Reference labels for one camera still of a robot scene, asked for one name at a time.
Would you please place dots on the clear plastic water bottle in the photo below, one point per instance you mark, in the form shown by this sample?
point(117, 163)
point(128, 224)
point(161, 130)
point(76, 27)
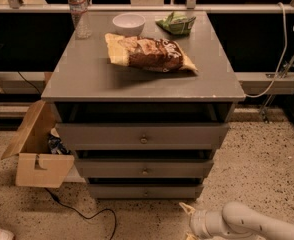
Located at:
point(80, 18)

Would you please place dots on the grey top drawer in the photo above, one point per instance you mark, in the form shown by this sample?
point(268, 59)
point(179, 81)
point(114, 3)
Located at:
point(142, 136)

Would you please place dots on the green snack bag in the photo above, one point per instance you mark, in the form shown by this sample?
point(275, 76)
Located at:
point(177, 24)

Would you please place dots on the brown yellow chip bag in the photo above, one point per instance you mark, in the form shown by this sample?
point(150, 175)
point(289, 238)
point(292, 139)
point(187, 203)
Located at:
point(158, 55)

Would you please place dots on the grey middle drawer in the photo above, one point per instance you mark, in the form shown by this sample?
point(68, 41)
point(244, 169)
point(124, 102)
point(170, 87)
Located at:
point(143, 168)

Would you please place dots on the grey drawer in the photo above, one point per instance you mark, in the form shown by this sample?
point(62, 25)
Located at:
point(145, 191)
point(143, 168)
point(142, 136)

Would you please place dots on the cardboard box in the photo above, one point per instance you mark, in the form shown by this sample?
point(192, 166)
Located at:
point(37, 166)

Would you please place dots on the white bowl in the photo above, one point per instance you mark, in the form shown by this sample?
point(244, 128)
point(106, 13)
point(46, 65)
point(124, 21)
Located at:
point(129, 24)

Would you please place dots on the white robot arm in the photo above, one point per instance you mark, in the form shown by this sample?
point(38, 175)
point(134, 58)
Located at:
point(236, 221)

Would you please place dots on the grey drawer cabinet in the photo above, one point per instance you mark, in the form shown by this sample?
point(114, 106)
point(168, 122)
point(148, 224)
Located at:
point(86, 88)

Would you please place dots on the grey bottom drawer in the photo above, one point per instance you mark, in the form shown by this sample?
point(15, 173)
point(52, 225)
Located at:
point(145, 191)

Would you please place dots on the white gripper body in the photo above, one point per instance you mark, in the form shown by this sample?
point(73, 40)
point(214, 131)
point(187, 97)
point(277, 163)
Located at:
point(198, 222)

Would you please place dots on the dark item in box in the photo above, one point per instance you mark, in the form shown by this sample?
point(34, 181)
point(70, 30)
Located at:
point(56, 146)

